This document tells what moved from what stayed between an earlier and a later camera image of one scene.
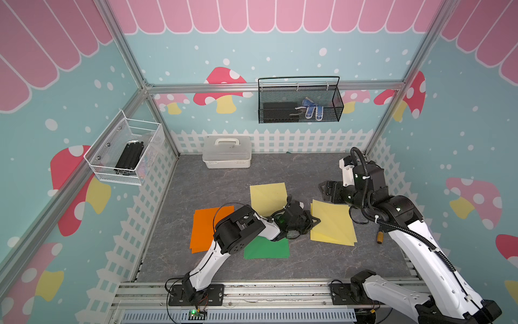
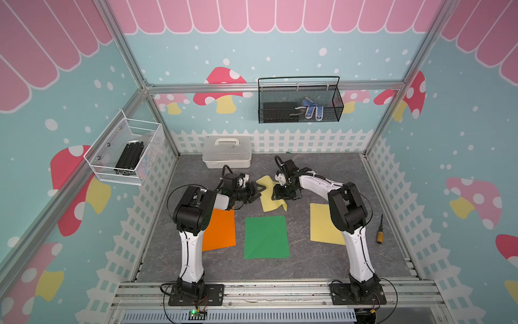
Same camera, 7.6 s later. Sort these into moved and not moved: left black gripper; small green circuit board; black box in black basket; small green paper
Moved: left black gripper
Not moved: black box in black basket; small green circuit board; small green paper
